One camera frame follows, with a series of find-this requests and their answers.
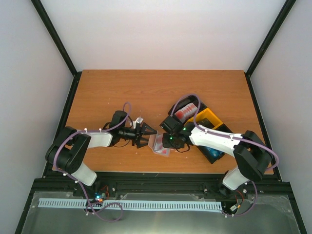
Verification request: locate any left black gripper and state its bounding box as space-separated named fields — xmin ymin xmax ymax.
xmin=119 ymin=122 xmax=157 ymax=149

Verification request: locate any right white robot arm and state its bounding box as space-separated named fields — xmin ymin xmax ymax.
xmin=160 ymin=116 xmax=272 ymax=196

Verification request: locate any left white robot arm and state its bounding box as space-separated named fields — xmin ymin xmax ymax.
xmin=45 ymin=110 xmax=157 ymax=196

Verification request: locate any red white card stack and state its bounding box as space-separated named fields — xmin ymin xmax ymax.
xmin=175 ymin=102 xmax=197 ymax=122

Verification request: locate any black left card bin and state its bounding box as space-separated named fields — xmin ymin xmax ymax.
xmin=168 ymin=95 xmax=198 ymax=124

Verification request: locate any black card bin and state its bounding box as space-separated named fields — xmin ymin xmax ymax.
xmin=168 ymin=95 xmax=198 ymax=124
xmin=197 ymin=124 xmax=232 ymax=164

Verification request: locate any black card stack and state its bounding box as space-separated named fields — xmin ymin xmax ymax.
xmin=198 ymin=118 xmax=215 ymax=129

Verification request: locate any black right card bin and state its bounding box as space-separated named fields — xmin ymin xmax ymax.
xmin=197 ymin=124 xmax=232 ymax=164

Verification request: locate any yellow middle card bin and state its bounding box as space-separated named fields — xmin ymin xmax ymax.
xmin=195 ymin=108 xmax=223 ymax=130

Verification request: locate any blue card stack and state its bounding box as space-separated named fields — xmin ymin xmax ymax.
xmin=205 ymin=147 xmax=224 ymax=159

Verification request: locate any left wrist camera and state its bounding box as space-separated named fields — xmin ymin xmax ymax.
xmin=132 ymin=117 xmax=143 ymax=129

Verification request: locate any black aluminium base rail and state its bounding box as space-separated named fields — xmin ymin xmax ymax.
xmin=31 ymin=170 xmax=292 ymax=203

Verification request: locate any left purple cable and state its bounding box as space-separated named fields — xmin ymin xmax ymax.
xmin=55 ymin=101 xmax=134 ymax=223

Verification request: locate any light blue cable duct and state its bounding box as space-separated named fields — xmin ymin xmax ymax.
xmin=38 ymin=198 xmax=222 ymax=213

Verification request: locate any left black frame post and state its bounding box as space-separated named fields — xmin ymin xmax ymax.
xmin=31 ymin=0 xmax=78 ymax=77

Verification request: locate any black frame post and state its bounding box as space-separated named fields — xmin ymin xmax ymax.
xmin=245 ymin=0 xmax=296 ymax=78
xmin=31 ymin=0 xmax=78 ymax=77

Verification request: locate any right black frame post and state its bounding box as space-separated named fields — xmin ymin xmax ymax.
xmin=245 ymin=0 xmax=296 ymax=78

